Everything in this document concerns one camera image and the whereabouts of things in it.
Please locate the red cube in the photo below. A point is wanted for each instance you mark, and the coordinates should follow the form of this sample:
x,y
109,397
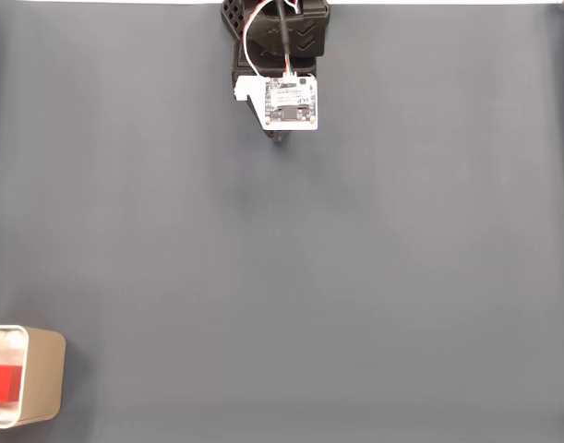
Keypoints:
x,y
2,384

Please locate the beige box white rim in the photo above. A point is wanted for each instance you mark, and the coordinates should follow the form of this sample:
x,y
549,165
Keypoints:
x,y
41,378

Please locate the blue-grey table mat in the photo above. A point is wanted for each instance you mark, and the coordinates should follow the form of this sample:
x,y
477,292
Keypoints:
x,y
263,277

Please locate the camera circuit board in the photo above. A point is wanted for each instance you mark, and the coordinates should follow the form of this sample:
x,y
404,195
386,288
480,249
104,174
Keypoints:
x,y
291,99

